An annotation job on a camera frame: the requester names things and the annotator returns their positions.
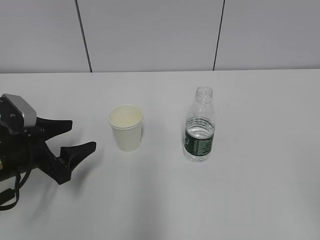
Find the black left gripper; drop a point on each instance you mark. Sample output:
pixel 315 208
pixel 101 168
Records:
pixel 27 150

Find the white paper cup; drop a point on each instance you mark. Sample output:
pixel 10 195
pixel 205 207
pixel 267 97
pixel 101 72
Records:
pixel 126 123

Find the clear plastic water bottle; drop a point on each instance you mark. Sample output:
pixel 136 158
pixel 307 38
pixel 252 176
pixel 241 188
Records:
pixel 200 126

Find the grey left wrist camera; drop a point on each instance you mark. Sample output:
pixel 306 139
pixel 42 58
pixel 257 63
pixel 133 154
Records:
pixel 15 113

